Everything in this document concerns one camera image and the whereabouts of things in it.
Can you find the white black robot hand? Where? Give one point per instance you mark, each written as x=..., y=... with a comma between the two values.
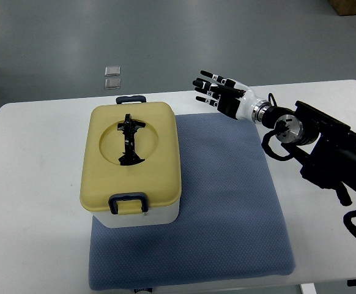
x=230, y=97

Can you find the yellow box lid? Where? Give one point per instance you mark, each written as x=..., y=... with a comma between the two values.
x=132, y=159

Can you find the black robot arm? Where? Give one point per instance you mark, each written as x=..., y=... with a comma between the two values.
x=324, y=146

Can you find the white storage box base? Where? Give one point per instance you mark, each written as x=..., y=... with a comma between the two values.
x=154, y=216

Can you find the cardboard box corner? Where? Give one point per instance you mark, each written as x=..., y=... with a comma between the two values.
x=344, y=7

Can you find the blue padded mat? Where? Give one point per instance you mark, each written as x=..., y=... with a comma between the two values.
x=230, y=224

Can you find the upper floor metal plate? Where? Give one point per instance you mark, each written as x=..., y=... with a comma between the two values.
x=112, y=71

